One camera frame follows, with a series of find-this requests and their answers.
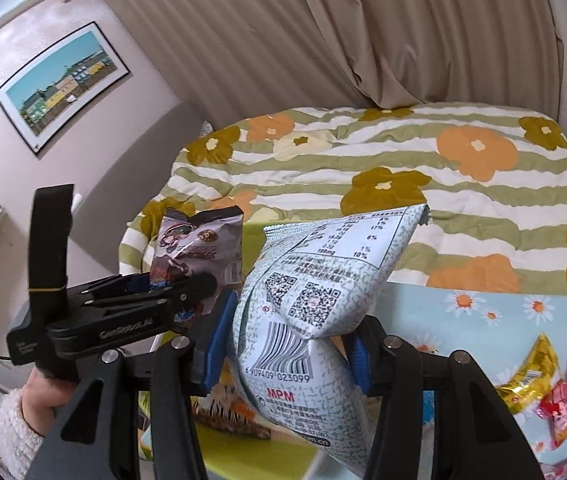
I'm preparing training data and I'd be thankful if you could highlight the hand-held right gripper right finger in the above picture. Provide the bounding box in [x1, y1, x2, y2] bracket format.
[341, 317, 547, 480]

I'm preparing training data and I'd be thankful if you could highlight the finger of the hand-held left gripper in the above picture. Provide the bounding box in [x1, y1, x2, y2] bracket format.
[86, 273, 218, 311]
[88, 274, 156, 297]

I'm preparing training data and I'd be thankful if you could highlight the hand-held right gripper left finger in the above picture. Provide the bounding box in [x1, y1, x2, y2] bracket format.
[26, 287, 244, 480]

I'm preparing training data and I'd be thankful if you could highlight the grey brown snack packet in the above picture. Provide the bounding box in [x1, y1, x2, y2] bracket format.
[149, 206, 244, 328]

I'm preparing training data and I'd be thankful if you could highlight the light blue snack packet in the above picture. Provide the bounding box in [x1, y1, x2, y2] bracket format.
[230, 204, 430, 480]

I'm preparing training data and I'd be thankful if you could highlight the person's left hand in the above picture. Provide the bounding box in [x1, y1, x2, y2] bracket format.
[16, 366, 81, 436]

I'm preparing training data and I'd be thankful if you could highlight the brown patterned snack packet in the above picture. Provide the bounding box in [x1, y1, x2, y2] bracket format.
[190, 380, 271, 441]

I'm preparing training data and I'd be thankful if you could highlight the blue daisy tablecloth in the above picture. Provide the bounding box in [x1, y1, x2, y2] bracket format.
[383, 282, 567, 480]

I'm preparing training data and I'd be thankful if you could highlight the gold snack packet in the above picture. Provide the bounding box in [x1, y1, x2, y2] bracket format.
[494, 332, 561, 416]

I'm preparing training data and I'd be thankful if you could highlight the floral striped blanket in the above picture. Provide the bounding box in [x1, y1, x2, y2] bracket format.
[119, 104, 567, 311]

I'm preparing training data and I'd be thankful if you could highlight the pink red snack packet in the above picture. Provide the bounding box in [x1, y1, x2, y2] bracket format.
[535, 380, 567, 451]

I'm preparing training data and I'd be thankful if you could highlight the beige curtain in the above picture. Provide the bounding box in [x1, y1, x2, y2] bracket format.
[88, 0, 564, 111]

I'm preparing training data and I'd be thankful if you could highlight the framed wall picture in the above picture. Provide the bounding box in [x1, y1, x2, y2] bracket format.
[0, 21, 130, 156]

